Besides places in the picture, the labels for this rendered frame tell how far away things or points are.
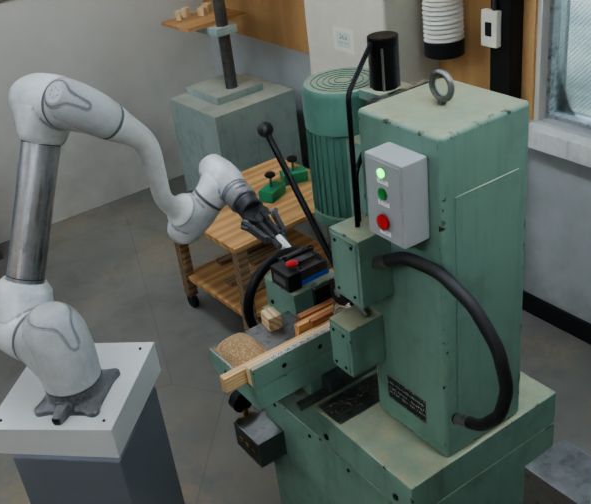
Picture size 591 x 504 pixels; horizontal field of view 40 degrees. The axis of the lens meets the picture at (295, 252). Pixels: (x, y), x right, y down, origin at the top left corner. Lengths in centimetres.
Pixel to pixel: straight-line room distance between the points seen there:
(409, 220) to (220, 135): 264
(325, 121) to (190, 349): 202
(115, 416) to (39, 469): 27
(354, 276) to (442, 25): 174
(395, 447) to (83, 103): 109
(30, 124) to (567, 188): 194
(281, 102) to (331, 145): 248
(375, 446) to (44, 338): 86
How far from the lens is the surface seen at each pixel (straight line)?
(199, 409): 322
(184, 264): 366
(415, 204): 142
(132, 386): 226
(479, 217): 150
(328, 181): 174
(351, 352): 169
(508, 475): 197
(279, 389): 187
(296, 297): 201
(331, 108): 166
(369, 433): 184
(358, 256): 153
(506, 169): 152
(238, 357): 189
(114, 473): 223
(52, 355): 213
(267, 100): 411
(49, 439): 225
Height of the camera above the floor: 205
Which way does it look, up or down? 30 degrees down
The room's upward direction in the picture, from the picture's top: 7 degrees counter-clockwise
